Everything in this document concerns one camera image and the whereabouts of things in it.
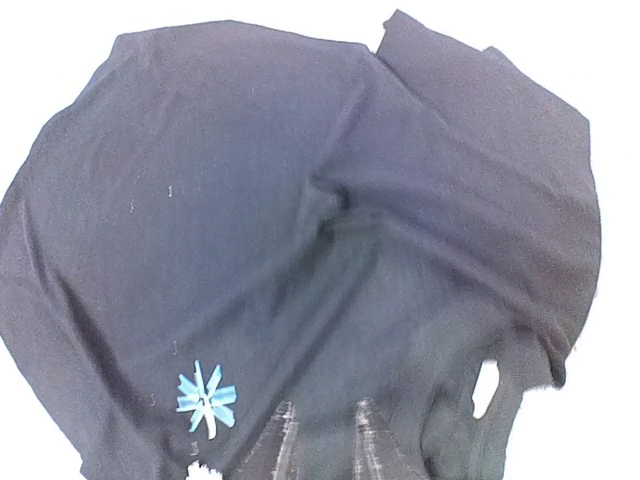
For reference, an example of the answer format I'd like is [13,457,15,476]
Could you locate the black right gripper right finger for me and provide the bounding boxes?
[353,398,420,480]

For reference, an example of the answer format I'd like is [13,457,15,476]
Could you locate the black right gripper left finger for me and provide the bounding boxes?
[234,401,298,480]

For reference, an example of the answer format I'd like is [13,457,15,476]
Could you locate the sparkling brooch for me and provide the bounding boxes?
[185,461,223,480]

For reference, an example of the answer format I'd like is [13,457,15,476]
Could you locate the black t-shirt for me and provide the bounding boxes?
[1,11,601,479]

